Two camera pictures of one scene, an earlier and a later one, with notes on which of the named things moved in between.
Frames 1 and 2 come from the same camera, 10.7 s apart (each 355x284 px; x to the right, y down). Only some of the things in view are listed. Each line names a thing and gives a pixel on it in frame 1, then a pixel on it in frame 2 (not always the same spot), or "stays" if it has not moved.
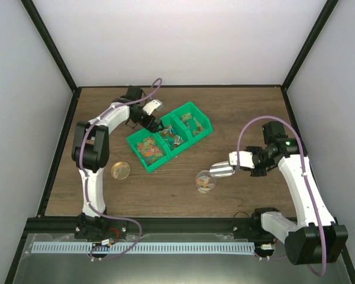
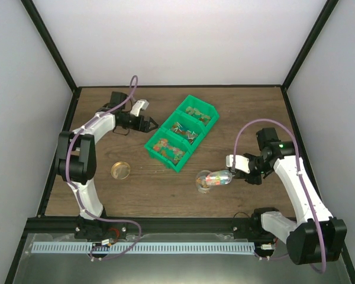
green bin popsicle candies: x=195 y=125 → x=199 y=112
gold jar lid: x=120 y=170 stays
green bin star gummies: x=150 y=149 → x=169 y=149
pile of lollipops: x=168 y=134 → x=189 y=135
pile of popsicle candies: x=185 y=119 → x=194 y=111
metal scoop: x=222 y=169 → x=219 y=177
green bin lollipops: x=171 y=138 → x=184 y=129
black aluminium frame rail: x=69 y=226 stays
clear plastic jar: x=205 y=182 stays
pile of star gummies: x=147 y=147 → x=173 y=152
